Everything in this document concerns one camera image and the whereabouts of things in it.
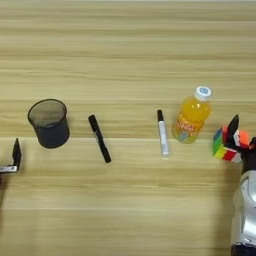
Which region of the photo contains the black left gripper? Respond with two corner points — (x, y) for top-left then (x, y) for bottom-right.
(0, 137), (23, 174)

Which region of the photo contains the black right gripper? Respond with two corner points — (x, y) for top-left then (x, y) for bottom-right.
(226, 113), (256, 175)

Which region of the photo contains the colourful puzzle cube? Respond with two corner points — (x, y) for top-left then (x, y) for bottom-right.
(212, 125), (251, 164)

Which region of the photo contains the black mesh pen cup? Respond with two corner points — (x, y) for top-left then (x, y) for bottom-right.
(27, 98), (71, 149)

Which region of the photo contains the black marker pen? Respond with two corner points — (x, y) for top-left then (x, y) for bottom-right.
(88, 114), (112, 164)

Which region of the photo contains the orange juice bottle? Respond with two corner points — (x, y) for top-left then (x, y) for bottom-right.
(171, 85), (213, 145)

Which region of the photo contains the white marker black cap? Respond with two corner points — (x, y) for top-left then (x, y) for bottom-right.
(156, 109), (170, 158)

